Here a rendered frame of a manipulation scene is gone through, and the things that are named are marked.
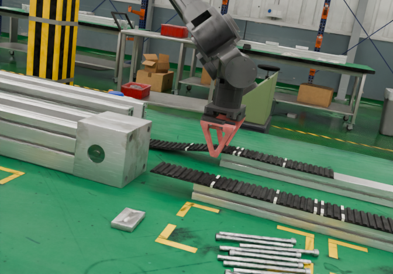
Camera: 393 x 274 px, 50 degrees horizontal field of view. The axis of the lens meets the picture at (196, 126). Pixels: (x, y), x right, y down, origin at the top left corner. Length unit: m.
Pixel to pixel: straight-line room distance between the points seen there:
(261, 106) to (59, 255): 0.89
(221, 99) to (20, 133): 0.37
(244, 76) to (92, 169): 0.30
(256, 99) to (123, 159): 0.69
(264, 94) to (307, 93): 4.36
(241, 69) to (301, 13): 7.67
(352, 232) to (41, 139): 0.52
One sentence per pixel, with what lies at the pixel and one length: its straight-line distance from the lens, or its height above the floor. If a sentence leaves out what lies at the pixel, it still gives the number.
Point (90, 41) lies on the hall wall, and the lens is 9.61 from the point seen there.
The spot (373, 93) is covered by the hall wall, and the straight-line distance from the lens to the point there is 8.47.
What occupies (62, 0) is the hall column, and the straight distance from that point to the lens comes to 4.09.
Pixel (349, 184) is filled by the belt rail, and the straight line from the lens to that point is 0.85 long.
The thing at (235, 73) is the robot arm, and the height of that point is 0.98.
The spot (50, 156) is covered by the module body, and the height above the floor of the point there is 0.80.
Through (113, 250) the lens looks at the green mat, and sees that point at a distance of 0.54.
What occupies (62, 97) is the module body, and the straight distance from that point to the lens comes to 0.95.
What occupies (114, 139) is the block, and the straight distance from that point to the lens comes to 0.68.
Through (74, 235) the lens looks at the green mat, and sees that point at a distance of 0.57.
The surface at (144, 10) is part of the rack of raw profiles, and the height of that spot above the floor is 1.05.
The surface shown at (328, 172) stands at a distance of 0.87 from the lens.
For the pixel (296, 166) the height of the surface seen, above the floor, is 0.81.
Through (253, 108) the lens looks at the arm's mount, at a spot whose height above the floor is 0.82.
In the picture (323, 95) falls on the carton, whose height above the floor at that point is 0.36.
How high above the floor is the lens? 1.06
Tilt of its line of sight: 14 degrees down
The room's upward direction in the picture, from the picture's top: 9 degrees clockwise
